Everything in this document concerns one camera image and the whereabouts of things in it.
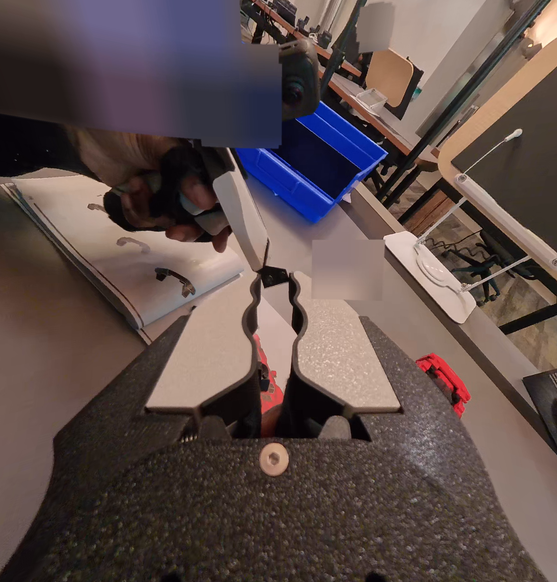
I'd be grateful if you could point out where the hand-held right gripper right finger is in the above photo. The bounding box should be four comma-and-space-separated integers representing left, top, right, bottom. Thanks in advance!
289, 271, 403, 414

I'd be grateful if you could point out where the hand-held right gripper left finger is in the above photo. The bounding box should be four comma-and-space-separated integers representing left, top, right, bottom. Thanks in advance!
144, 273, 263, 415

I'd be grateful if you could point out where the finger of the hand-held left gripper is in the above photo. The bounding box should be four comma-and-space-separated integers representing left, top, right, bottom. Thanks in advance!
212, 170, 270, 273

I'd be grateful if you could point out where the black lego wedge plate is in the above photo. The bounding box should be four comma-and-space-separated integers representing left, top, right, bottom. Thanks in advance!
259, 266, 289, 288

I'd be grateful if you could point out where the red lego car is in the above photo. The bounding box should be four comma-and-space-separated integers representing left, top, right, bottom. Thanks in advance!
415, 354, 471, 418

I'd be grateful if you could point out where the lego instruction booklet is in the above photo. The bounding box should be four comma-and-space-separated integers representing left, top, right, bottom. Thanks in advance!
1, 175, 299, 412

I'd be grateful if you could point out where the person's left forearm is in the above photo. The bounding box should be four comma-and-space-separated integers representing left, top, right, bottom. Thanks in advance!
0, 111, 79, 180

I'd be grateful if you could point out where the lego set box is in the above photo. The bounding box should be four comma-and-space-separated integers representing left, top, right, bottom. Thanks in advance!
522, 366, 557, 471

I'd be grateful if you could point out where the person's left hand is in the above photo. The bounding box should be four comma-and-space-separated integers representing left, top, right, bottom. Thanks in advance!
72, 127, 234, 253

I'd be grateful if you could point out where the blue plastic storage bin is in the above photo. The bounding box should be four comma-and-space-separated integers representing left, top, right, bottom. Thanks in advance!
235, 101, 389, 224

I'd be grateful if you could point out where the black tripod stand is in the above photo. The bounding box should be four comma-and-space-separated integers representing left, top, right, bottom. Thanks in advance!
319, 0, 368, 87

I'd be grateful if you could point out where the clear plastic box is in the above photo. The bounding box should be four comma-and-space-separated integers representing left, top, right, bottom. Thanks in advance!
355, 89, 389, 115

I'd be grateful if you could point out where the beige office chair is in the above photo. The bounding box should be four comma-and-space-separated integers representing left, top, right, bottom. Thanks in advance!
364, 48, 425, 121

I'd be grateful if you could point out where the long wooden desk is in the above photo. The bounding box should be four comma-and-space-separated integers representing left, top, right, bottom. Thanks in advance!
251, 0, 440, 171

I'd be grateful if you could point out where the office chair base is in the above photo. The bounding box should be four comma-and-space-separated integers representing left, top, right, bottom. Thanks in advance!
442, 229, 534, 303

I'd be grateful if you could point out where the black board with wooden edge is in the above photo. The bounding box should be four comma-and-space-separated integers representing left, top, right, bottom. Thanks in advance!
438, 29, 557, 273

